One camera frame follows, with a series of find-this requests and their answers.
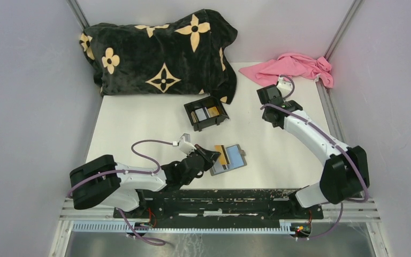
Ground gold black-stripe credit card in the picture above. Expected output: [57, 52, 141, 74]
[215, 145, 230, 170]

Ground grey leather card holder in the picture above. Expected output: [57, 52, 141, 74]
[210, 144, 247, 176]

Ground stack of cards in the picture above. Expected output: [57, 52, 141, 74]
[191, 107, 220, 123]

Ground black plastic card box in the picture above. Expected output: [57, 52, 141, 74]
[184, 96, 229, 132]

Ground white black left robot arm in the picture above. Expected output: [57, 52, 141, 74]
[67, 145, 222, 218]

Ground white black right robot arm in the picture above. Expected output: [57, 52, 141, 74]
[256, 85, 370, 218]

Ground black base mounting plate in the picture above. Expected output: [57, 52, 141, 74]
[124, 189, 324, 229]

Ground pink cloth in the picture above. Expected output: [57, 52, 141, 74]
[239, 52, 334, 88]

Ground black floral plush blanket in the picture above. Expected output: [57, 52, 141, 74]
[79, 9, 238, 104]

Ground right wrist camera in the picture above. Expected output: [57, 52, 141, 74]
[276, 75, 293, 97]

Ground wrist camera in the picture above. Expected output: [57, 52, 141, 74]
[178, 133, 196, 155]
[276, 75, 293, 97]

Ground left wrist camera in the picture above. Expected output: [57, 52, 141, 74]
[178, 133, 196, 155]

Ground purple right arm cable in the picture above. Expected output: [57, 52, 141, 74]
[260, 75, 370, 241]

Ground slotted grey cable duct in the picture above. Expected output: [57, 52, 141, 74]
[72, 221, 295, 235]

